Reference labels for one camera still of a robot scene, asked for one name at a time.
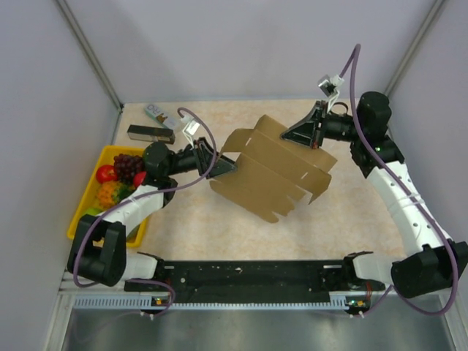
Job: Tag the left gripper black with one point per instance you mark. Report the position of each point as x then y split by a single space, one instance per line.
205 156

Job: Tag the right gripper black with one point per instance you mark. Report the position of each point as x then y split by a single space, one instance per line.
306 131

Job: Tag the brown cardboard paper box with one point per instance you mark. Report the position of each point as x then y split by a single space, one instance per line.
272 174

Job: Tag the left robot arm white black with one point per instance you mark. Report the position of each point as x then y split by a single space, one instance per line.
99 249

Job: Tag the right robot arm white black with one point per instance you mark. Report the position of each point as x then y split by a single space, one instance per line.
433 258

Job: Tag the teal white snack box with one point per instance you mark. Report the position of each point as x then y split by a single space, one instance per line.
162 118

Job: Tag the black rectangular box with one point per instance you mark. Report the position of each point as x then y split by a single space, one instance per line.
151 134

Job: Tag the red toy tomato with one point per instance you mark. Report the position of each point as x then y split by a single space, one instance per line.
138 179

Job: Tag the purple toy grapes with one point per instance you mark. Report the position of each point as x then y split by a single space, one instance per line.
127 166

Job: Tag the orange toy pineapple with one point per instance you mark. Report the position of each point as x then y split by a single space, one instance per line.
112 193

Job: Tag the red toy apple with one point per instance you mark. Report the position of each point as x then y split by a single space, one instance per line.
105 174

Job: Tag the green toy pear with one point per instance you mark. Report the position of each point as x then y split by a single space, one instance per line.
91 213

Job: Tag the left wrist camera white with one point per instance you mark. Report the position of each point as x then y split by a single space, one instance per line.
190 127

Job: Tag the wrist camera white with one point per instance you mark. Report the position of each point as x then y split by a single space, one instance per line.
330 86
190 127

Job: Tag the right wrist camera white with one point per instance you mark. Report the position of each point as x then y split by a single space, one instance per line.
330 86

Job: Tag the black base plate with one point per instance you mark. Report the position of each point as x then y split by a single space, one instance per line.
248 279

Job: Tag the grey cable duct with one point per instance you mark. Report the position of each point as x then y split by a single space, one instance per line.
339 301

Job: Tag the right frame post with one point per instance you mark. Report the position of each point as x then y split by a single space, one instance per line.
436 9

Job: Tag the frame post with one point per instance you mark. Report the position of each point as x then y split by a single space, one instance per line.
436 9
88 52

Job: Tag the aluminium frame rail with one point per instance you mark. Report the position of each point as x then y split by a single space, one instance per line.
256 289

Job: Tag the left frame post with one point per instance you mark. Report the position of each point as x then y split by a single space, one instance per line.
88 52

